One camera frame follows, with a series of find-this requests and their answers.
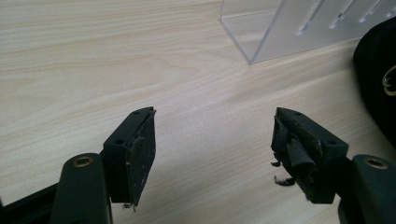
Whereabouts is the black round object gold emblem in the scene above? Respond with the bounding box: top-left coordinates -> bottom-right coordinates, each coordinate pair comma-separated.
353,16 -> 396,147

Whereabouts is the clear acrylic slotted rack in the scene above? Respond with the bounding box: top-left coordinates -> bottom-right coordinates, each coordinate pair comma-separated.
219,0 -> 396,65

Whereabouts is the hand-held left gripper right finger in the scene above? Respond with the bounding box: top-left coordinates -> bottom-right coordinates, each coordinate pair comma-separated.
270,106 -> 353,205

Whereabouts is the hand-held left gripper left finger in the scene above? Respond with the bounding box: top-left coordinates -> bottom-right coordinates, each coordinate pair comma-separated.
100,105 -> 157,207

